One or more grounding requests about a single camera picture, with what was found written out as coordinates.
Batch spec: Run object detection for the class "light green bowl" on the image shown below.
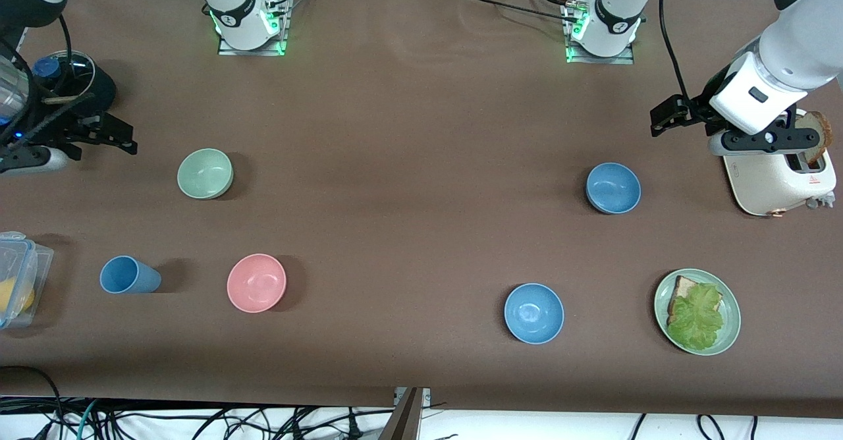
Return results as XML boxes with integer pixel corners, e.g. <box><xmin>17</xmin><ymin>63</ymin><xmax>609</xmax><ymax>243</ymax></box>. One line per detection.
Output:
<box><xmin>177</xmin><ymin>148</ymin><xmax>234</xmax><ymax>200</ymax></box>

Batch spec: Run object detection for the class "blue bowl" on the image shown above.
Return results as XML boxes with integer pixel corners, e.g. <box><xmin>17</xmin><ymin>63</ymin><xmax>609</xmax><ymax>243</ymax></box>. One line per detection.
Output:
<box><xmin>585</xmin><ymin>162</ymin><xmax>641</xmax><ymax>215</ymax></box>
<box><xmin>504</xmin><ymin>283</ymin><xmax>565</xmax><ymax>345</ymax></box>

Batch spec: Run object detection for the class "pink bowl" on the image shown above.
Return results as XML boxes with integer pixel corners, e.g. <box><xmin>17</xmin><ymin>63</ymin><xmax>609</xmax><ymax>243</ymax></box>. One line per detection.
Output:
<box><xmin>227</xmin><ymin>253</ymin><xmax>287</xmax><ymax>314</ymax></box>

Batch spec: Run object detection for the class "brown toast slice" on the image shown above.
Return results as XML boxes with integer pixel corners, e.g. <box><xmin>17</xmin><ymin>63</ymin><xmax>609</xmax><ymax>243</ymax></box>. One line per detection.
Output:
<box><xmin>794</xmin><ymin>111</ymin><xmax>833</xmax><ymax>165</ymax></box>

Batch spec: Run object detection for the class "cream white toaster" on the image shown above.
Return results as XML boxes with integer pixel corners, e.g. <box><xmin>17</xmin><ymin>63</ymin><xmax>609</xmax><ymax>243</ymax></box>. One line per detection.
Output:
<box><xmin>723</xmin><ymin>107</ymin><xmax>837</xmax><ymax>217</ymax></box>

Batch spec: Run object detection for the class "clear plastic food container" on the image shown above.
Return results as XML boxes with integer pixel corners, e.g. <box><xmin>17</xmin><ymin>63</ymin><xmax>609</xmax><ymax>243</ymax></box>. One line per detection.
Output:
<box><xmin>0</xmin><ymin>231</ymin><xmax>55</xmax><ymax>330</ymax></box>

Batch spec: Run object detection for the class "blue plastic cup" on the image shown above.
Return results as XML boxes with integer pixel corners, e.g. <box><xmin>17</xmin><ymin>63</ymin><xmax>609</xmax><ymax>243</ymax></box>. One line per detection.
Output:
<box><xmin>99</xmin><ymin>256</ymin><xmax>162</xmax><ymax>294</ymax></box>

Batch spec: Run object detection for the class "yellow food piece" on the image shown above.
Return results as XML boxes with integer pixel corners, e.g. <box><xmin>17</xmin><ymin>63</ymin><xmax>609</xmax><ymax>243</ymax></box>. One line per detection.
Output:
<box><xmin>0</xmin><ymin>278</ymin><xmax>35</xmax><ymax>316</ymax></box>

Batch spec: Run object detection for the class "white bread slice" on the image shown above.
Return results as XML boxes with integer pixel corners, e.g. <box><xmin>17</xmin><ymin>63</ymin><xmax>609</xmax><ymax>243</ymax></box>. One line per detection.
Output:
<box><xmin>667</xmin><ymin>275</ymin><xmax>724</xmax><ymax>325</ymax></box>

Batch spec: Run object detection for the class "green lettuce leaf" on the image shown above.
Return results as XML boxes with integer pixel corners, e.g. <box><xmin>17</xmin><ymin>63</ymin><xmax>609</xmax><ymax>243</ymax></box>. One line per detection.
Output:
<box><xmin>666</xmin><ymin>283</ymin><xmax>725</xmax><ymax>352</ymax></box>

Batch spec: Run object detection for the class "light green plate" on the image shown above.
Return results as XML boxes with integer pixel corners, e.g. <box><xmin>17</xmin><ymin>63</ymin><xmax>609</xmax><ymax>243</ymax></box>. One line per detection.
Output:
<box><xmin>654</xmin><ymin>269</ymin><xmax>742</xmax><ymax>356</ymax></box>

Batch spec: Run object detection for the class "black pot with blue handle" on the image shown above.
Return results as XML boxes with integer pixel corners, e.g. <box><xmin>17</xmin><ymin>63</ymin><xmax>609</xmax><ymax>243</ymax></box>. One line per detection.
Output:
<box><xmin>25</xmin><ymin>50</ymin><xmax>117</xmax><ymax>121</ymax></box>

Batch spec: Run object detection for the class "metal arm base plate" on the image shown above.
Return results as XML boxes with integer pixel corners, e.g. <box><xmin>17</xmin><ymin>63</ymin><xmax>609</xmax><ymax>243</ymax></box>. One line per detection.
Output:
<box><xmin>566</xmin><ymin>43</ymin><xmax>636</xmax><ymax>65</ymax></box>
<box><xmin>218</xmin><ymin>32</ymin><xmax>288</xmax><ymax>57</ymax></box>

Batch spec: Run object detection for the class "black cable on table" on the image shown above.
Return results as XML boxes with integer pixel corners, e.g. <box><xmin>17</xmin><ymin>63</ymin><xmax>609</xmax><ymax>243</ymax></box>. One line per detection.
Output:
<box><xmin>454</xmin><ymin>0</ymin><xmax>580</xmax><ymax>24</ymax></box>

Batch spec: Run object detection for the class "black looped floor cable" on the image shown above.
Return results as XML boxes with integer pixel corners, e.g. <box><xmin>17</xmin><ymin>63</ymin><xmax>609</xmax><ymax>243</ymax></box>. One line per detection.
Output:
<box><xmin>0</xmin><ymin>366</ymin><xmax>65</xmax><ymax>440</ymax></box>

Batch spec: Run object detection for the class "teal floor cable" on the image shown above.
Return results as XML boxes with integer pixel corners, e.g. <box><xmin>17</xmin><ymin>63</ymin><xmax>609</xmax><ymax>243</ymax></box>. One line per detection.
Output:
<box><xmin>78</xmin><ymin>399</ymin><xmax>101</xmax><ymax>440</ymax></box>

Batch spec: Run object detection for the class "grey metal post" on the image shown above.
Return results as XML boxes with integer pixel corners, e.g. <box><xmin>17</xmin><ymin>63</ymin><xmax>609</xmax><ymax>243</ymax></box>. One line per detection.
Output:
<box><xmin>379</xmin><ymin>387</ymin><xmax>426</xmax><ymax>440</ymax></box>

